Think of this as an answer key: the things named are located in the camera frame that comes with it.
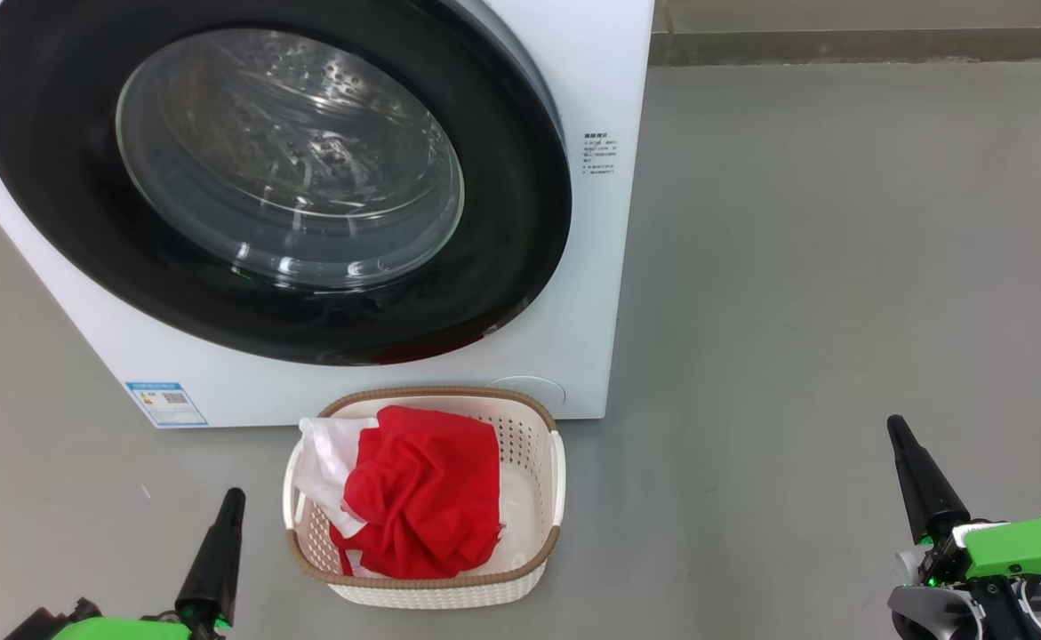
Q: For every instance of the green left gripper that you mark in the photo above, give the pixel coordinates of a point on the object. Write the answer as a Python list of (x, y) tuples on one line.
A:
[(120, 629)]

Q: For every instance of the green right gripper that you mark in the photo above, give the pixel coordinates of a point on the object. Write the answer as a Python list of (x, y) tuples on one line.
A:
[(1027, 549)]

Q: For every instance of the red and white garment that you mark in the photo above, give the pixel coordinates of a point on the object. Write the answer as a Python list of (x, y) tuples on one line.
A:
[(329, 462)]

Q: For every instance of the plain red garment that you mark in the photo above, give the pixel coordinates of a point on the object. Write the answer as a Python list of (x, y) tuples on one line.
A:
[(422, 498)]

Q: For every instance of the black round glass washer door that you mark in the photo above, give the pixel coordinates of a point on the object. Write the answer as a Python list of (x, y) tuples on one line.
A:
[(58, 196)]

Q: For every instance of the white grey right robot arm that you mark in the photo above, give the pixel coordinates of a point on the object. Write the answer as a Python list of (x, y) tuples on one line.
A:
[(929, 615)]

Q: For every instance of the cream laundry basket brown rim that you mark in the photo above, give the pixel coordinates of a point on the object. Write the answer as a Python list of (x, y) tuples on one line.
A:
[(533, 462)]

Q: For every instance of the white front-load washing machine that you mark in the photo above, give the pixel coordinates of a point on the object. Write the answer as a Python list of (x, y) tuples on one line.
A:
[(591, 293)]

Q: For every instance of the blue energy label sticker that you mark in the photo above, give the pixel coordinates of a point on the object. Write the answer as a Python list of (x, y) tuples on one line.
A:
[(166, 404)]

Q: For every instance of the round filter cover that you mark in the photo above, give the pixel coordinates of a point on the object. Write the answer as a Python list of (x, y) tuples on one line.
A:
[(538, 391)]

